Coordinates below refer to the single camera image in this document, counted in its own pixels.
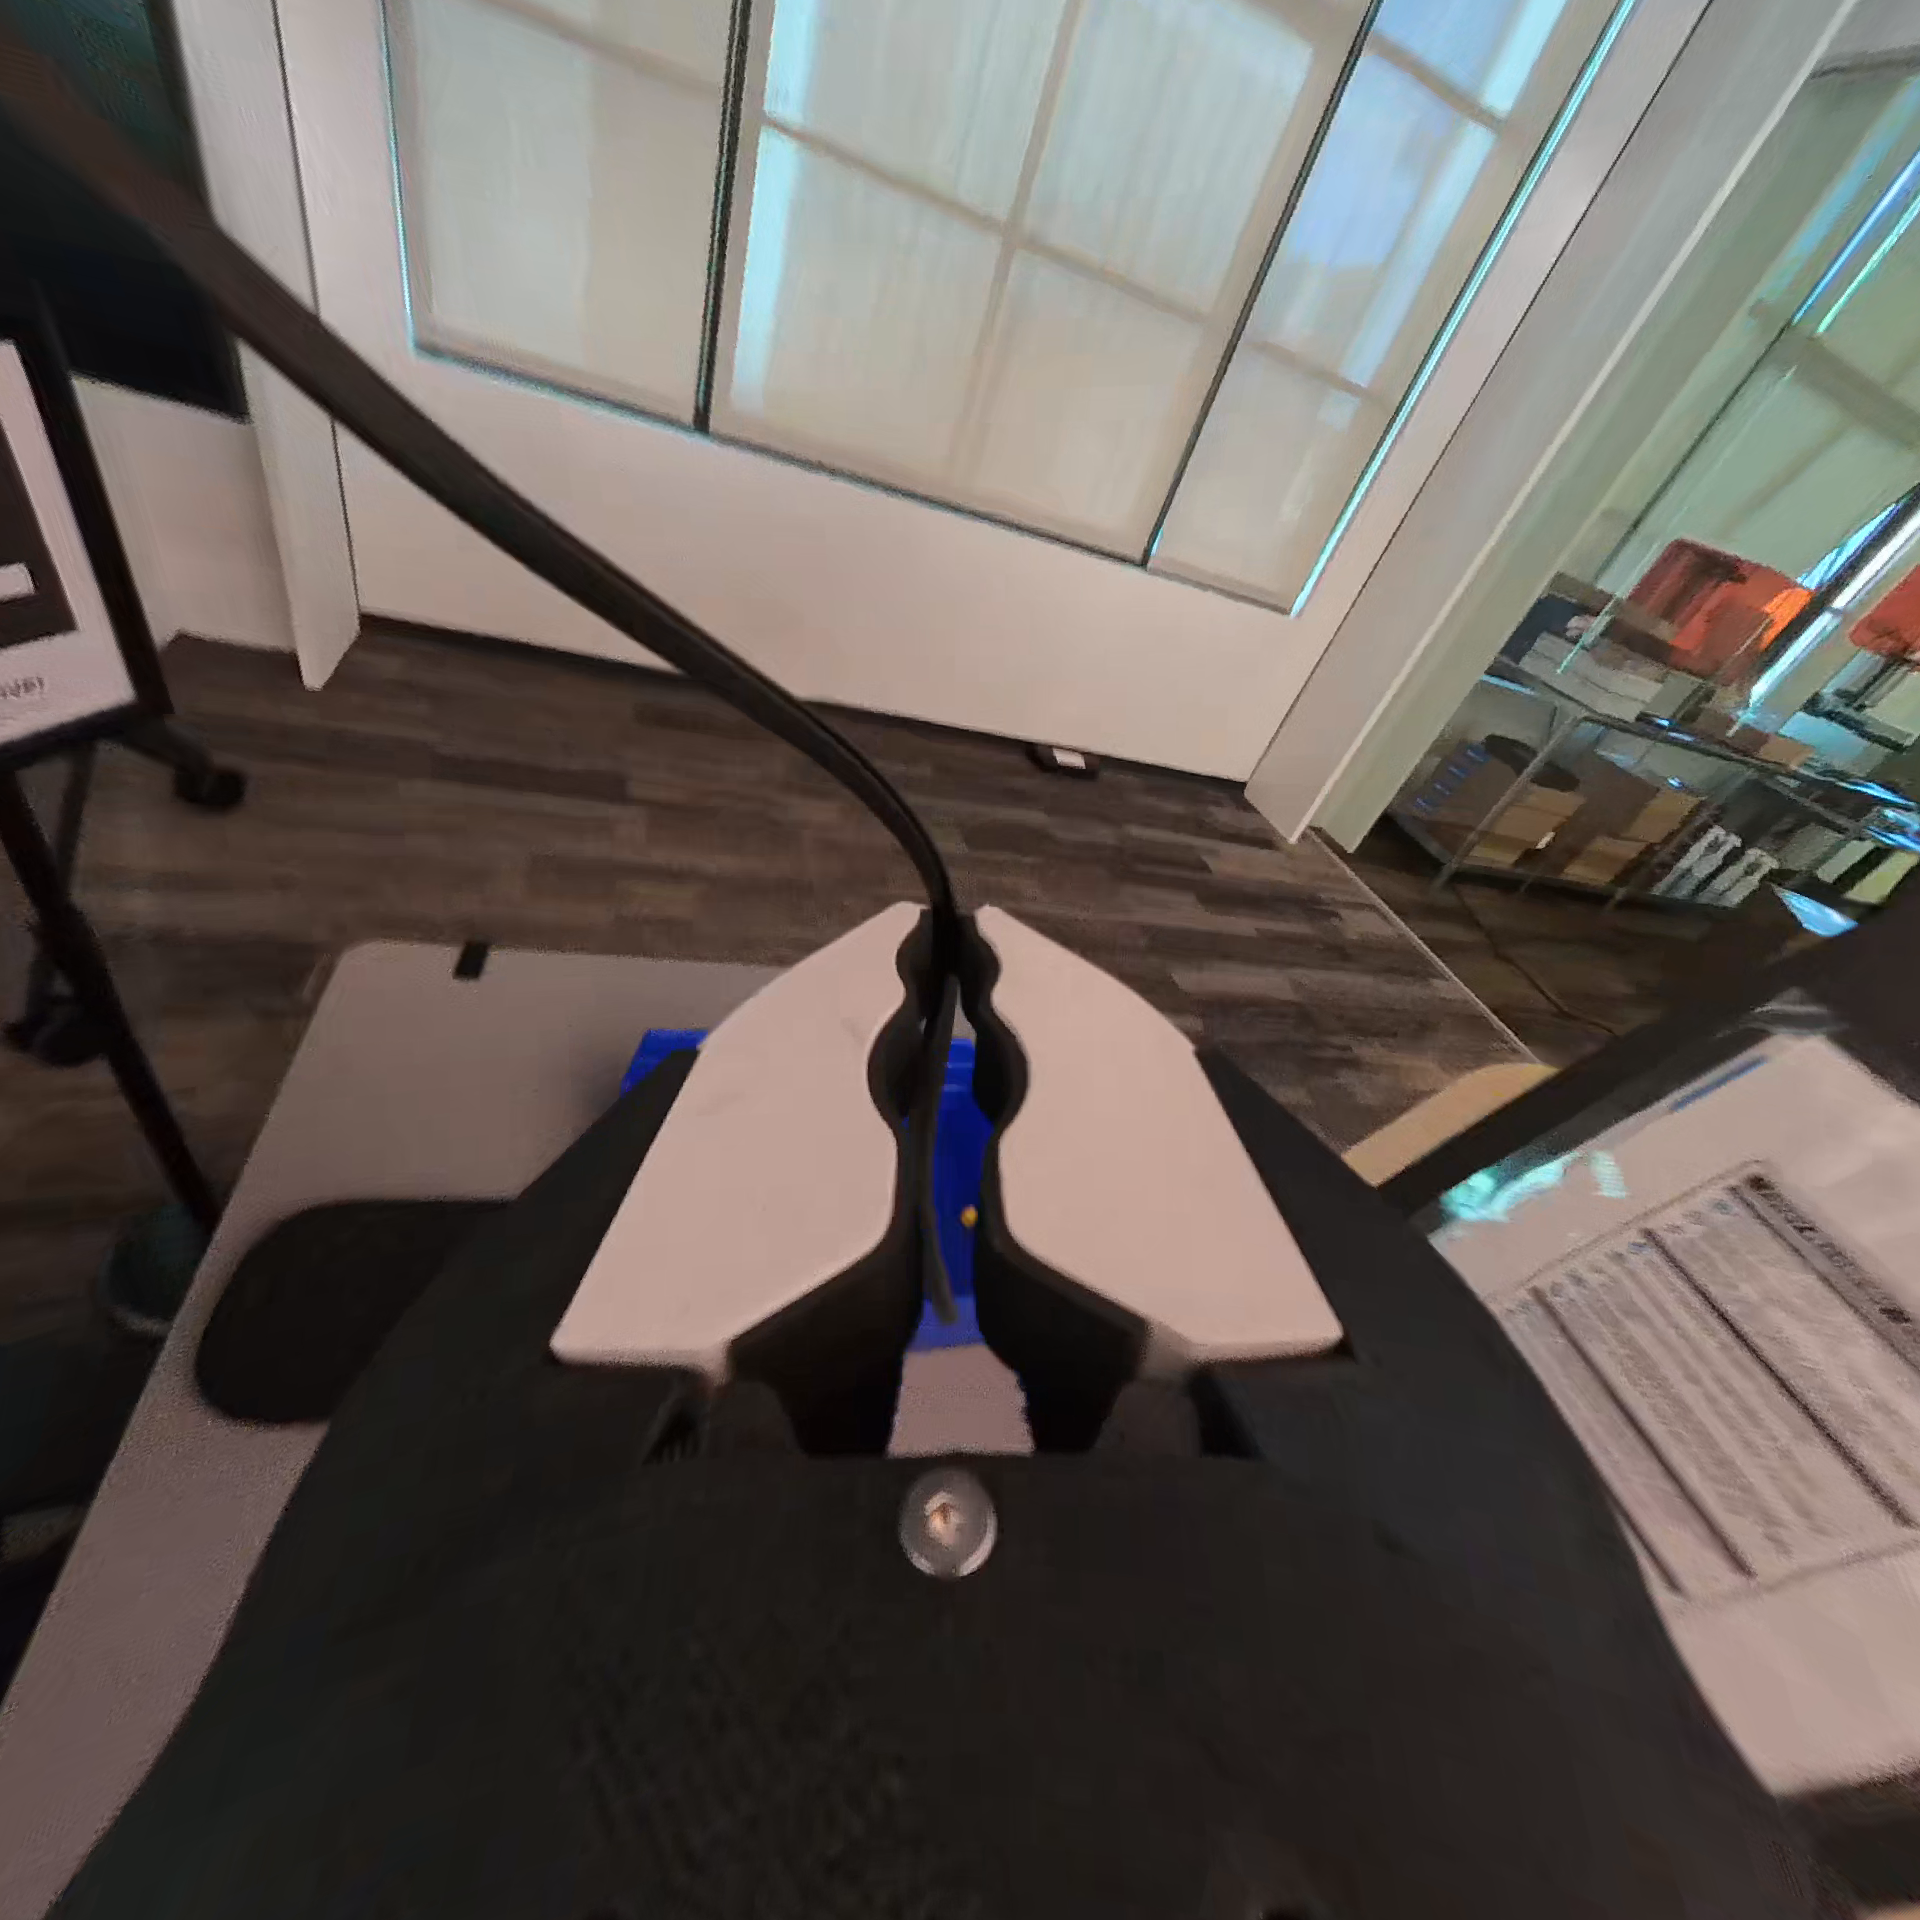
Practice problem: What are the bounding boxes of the framed marker sign on stand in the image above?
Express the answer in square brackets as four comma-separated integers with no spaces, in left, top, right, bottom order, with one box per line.
[0,291,249,1232]

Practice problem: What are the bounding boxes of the orange storage boxes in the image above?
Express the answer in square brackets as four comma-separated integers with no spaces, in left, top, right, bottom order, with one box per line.
[1628,537,1816,676]

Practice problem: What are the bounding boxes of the metal shelf with boxes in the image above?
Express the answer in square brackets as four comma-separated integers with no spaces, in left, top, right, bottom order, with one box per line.
[1387,533,1920,940]

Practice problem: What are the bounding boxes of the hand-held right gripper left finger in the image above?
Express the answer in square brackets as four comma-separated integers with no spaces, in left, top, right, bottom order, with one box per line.
[549,901,965,1377]

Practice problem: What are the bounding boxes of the black cable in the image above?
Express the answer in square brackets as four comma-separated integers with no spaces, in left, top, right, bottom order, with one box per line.
[0,74,978,1330]

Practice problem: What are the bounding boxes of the framed instruction sheet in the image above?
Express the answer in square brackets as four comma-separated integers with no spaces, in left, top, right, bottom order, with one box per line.
[1383,930,1920,1804]

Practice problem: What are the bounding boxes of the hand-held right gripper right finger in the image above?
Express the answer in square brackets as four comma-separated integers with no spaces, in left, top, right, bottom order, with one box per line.
[960,904,1349,1370]

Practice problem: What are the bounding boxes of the black chair armrest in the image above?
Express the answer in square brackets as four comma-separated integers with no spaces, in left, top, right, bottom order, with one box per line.
[197,1199,527,1428]

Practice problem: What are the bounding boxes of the blue plastic bin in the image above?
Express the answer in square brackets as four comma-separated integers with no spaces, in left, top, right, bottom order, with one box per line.
[620,1027,996,1330]

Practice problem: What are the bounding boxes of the white framed window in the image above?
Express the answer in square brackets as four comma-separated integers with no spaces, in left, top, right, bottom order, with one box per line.
[383,0,1637,614]

